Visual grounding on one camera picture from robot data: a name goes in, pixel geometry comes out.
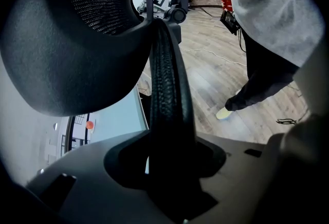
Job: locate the black office chair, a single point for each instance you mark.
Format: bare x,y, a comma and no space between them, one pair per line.
64,58

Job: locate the black trousers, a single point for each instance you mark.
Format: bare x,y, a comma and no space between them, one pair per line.
262,81

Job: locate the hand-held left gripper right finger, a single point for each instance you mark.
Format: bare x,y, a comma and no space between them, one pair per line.
185,120

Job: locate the light blue table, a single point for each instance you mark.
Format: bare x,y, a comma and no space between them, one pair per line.
118,117

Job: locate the grey sweatshirt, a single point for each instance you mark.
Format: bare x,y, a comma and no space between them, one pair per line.
277,12

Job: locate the black metal railing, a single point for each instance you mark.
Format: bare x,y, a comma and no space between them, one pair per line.
67,135

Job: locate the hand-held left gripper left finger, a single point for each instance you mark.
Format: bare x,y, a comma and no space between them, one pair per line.
164,115

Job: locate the person's left pale shoe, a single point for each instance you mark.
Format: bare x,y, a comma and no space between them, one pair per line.
223,114

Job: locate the red box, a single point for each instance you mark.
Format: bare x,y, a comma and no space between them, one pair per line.
226,2

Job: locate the black device with screen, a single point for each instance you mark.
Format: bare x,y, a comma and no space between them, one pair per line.
228,20

